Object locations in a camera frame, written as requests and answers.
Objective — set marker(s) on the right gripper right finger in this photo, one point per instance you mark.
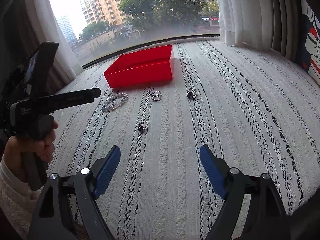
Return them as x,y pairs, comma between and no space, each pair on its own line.
266,217

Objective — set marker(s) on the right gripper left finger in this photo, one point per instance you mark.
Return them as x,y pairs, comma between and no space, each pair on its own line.
52,216

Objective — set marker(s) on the silver hoop rings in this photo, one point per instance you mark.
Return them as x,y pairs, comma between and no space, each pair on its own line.
156,95

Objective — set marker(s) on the white knit sleeve forearm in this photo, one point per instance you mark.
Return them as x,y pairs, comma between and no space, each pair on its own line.
17,201

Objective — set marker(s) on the person's left hand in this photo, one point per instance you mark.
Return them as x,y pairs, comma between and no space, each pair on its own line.
17,147

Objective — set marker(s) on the left white curtain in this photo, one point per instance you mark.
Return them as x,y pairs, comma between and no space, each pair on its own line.
25,24

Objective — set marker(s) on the white curtain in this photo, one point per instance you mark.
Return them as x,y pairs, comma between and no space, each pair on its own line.
261,24
25,24

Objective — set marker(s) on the white patterned bedspread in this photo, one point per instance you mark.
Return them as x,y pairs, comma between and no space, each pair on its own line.
256,110

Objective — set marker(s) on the red plastic tray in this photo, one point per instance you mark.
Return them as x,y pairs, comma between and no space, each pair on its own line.
141,67

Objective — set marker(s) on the astronaut print pillow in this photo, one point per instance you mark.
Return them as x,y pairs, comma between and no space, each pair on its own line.
308,44

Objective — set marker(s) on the right white curtain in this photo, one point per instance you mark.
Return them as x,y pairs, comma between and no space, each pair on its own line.
261,24

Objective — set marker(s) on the phone on gripper mount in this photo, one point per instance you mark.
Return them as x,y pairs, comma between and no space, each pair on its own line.
31,72

